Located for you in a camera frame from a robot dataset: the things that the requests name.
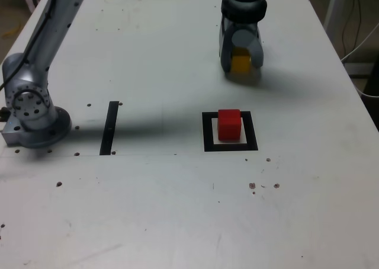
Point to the white metal post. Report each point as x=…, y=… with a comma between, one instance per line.
x=334, y=5

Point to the red cube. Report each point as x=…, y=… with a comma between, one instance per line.
x=228, y=126

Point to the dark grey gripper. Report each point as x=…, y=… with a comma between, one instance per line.
x=237, y=25

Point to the black tape strip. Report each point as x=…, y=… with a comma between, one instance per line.
x=108, y=129

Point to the yellow cube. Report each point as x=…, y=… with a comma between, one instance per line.
x=240, y=64

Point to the black tape square outline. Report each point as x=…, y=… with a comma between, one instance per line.
x=207, y=132

